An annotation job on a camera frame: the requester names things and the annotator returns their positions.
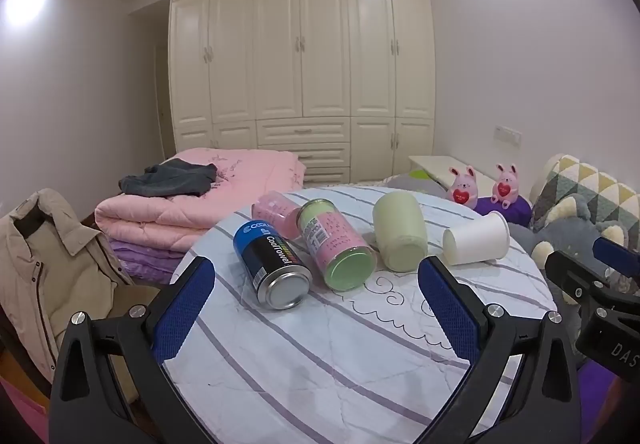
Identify green and pink canister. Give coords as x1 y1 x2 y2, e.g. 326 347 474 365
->
296 199 376 292

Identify white paper cup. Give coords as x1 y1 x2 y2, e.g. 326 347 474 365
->
442 212 511 265

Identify pale green cup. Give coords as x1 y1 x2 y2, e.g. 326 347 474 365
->
372 190 427 273

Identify pink translucent cup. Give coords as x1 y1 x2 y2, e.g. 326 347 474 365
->
252 191 300 240

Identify grey koala plush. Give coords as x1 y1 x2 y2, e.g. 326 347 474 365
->
509 193 639 294

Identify purple cushion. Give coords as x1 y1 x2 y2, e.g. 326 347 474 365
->
474 196 532 227

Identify triangle pattern quilted pillow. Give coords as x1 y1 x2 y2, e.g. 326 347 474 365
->
529 155 639 251

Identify right pink bunny plush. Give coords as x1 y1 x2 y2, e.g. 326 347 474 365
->
490 163 520 210

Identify pink bunny plush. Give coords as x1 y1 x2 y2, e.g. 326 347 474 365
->
447 165 478 210
490 163 520 210

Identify folded purple blanket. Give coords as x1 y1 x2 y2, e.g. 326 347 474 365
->
110 239 184 285

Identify beige jacket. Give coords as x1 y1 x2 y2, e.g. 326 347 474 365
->
1 188 134 381

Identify left pink bunny plush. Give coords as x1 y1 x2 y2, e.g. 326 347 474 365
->
447 165 478 210

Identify white bedside table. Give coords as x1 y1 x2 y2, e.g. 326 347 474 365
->
406 153 500 195

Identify green grey pillow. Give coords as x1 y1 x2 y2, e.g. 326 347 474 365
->
382 170 447 198

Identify striped white quilt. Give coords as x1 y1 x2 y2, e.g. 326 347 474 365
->
162 186 559 444

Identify blue black CoolTowel can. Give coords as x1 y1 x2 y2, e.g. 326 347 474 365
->
233 219 312 311

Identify dark grey garment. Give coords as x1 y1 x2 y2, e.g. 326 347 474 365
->
118 159 217 198

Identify folded pink quilt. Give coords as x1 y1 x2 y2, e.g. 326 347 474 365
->
94 148 306 252

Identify cream white wardrobe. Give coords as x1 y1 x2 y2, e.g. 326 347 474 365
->
168 0 435 185

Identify white wall switch plate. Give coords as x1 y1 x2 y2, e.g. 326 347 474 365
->
494 125 522 147

